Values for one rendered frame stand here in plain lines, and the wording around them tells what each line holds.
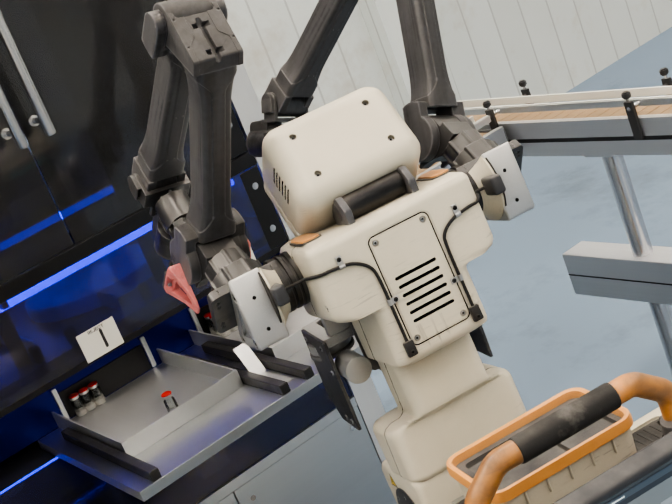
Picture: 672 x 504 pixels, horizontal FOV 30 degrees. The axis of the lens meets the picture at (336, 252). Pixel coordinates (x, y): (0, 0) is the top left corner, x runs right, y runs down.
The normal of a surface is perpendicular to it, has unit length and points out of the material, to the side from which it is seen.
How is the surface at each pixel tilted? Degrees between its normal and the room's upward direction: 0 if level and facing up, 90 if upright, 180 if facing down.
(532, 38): 90
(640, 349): 0
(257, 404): 0
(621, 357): 0
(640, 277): 90
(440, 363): 82
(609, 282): 90
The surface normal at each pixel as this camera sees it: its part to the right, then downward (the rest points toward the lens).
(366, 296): 0.32, 0.04
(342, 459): 0.55, 0.06
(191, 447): -0.36, -0.89
